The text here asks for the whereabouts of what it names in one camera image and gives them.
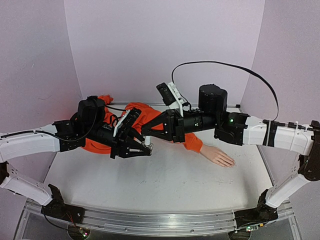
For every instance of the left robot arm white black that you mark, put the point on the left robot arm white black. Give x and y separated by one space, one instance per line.
62 136

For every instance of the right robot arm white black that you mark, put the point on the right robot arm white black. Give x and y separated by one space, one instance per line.
241 129

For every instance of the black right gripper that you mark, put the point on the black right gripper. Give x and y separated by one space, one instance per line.
172 125

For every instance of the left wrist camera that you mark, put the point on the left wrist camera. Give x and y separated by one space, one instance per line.
124 125

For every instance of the mannequin hand with nails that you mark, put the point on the mannequin hand with nails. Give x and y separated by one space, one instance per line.
217 156

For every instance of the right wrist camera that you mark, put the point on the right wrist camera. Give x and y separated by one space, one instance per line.
172 97

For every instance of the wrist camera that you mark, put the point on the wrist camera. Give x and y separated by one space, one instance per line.
124 125
172 97

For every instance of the white nail polish cap brush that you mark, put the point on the white nail polish cap brush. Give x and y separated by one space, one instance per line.
147 140

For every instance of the orange sweatshirt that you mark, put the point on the orange sweatshirt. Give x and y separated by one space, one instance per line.
148 113

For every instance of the aluminium front rail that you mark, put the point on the aluminium front rail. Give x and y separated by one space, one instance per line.
34 224

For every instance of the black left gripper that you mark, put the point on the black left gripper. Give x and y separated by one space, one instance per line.
128 142

